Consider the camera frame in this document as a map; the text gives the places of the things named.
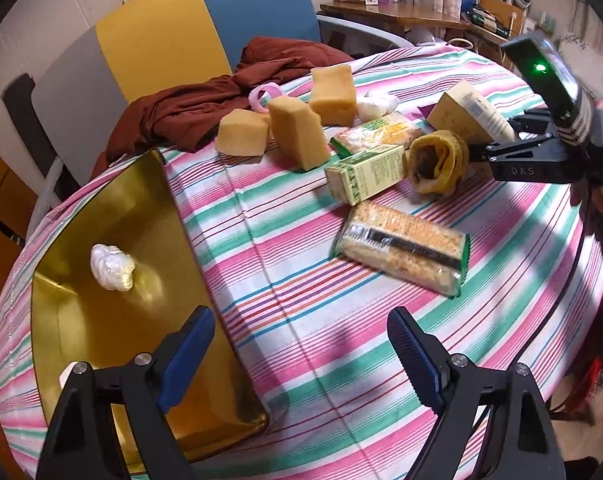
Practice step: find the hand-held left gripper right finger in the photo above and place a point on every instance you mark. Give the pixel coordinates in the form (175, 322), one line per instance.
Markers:
(416, 360)

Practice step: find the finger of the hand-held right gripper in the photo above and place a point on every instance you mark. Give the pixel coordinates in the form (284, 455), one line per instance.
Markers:
(529, 127)
(481, 155)

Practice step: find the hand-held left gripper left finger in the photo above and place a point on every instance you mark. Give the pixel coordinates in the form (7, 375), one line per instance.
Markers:
(186, 355)

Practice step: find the yellow knit sock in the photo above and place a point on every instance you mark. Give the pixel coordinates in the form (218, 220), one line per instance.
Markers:
(449, 160)

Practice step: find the cream cardboard box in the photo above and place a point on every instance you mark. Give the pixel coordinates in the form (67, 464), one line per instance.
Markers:
(469, 107)

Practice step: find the gold metal tin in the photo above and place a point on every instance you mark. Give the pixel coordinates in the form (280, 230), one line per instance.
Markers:
(131, 320)

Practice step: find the purple bag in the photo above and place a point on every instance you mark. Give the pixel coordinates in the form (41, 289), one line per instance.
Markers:
(425, 111)

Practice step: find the clear cracker packet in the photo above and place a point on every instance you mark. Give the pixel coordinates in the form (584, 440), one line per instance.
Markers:
(381, 132)

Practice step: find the black striped cracker packet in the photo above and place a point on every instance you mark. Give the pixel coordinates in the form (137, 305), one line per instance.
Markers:
(406, 250)

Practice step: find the green and yellow carton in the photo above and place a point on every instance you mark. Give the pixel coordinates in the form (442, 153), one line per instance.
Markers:
(366, 175)

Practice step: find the white plastic bag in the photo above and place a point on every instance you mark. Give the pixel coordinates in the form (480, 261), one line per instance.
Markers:
(374, 106)
(111, 267)

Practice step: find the yellow sponge block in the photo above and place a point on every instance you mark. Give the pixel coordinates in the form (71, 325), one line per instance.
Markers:
(331, 95)
(241, 135)
(299, 135)

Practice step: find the pink tape roll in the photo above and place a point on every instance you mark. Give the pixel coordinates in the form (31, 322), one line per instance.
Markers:
(255, 101)

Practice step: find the person's right hand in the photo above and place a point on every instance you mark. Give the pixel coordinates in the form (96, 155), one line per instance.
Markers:
(601, 205)

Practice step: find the striped tablecloth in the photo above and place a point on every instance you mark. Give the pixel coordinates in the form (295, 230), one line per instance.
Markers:
(301, 320)

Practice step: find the brown cardboard box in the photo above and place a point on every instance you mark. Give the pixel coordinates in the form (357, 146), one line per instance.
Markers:
(496, 7)

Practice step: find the wooden desk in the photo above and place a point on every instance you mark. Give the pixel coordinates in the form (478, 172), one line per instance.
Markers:
(406, 12)

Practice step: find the red bag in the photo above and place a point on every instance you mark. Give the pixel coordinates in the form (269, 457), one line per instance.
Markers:
(589, 385)

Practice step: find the rust brown cloth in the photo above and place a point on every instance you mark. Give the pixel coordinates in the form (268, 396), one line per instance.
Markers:
(181, 105)

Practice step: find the grey yellow blue chair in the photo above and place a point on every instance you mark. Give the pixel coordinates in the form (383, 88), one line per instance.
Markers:
(161, 35)

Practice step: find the black post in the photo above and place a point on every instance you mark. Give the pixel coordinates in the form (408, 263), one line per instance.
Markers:
(19, 110)

